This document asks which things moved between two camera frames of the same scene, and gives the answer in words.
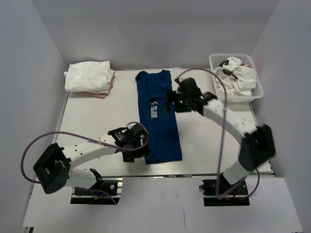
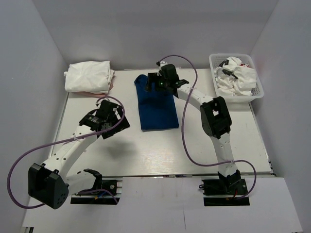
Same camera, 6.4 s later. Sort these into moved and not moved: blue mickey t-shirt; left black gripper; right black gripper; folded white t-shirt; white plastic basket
Moved: right black gripper; left black gripper; blue mickey t-shirt
Not moved: folded white t-shirt; white plastic basket
